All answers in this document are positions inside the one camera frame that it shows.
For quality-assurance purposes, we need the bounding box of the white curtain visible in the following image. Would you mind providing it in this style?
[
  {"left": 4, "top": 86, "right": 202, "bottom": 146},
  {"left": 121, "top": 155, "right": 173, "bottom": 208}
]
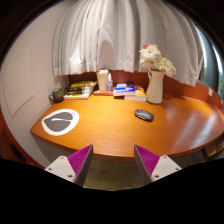
[{"left": 52, "top": 0, "right": 205, "bottom": 88}]

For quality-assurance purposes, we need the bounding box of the cream ceramic vase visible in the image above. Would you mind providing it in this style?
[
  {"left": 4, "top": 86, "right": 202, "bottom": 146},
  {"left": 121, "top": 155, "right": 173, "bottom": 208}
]
[{"left": 145, "top": 69, "right": 166, "bottom": 105}]

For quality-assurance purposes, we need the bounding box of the dark grey computer mouse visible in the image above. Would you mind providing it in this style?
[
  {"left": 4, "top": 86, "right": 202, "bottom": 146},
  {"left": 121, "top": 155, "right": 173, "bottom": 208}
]
[{"left": 134, "top": 108, "right": 155, "bottom": 122}]

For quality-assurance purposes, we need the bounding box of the window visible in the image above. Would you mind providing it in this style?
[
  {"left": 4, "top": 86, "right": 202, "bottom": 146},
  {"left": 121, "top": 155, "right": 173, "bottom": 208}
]
[{"left": 196, "top": 26, "right": 224, "bottom": 98}]

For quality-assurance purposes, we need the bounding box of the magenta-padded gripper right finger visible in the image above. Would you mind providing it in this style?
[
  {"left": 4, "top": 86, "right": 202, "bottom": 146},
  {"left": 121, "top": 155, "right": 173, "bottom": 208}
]
[{"left": 133, "top": 144, "right": 183, "bottom": 186}]

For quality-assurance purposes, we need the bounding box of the flat red book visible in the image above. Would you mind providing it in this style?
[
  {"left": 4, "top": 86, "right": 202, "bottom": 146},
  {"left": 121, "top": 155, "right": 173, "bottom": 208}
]
[{"left": 92, "top": 89, "right": 115, "bottom": 97}]

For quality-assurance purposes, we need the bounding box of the dark green mug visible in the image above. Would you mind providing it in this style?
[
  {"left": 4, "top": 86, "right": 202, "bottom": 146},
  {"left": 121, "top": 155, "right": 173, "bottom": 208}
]
[{"left": 48, "top": 87, "right": 65, "bottom": 103}]

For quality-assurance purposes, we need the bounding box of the white and grey mouse pad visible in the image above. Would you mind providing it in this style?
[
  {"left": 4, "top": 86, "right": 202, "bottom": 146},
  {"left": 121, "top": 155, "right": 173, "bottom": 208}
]
[{"left": 41, "top": 108, "right": 80, "bottom": 137}]

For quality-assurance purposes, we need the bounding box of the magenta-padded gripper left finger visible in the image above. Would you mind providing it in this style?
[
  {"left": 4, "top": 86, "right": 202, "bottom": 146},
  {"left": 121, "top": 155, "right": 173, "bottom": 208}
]
[{"left": 44, "top": 143, "right": 94, "bottom": 187}]

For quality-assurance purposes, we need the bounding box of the cream lidded cup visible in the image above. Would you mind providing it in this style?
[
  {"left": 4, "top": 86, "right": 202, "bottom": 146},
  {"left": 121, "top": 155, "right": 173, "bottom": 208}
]
[{"left": 96, "top": 68, "right": 110, "bottom": 92}]

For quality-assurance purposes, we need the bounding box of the yellow and white book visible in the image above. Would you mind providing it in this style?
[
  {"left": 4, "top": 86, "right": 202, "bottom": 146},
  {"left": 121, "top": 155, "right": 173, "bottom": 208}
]
[{"left": 63, "top": 91, "right": 93, "bottom": 101}]

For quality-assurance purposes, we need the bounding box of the white flower bouquet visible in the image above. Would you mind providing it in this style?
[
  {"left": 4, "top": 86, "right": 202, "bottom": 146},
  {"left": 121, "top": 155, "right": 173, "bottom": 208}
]
[{"left": 138, "top": 43, "right": 178, "bottom": 78}]

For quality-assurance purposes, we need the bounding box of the yellow and black book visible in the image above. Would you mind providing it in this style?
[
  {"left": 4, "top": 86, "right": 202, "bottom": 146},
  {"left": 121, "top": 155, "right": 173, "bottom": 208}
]
[{"left": 69, "top": 80, "right": 98, "bottom": 89}]

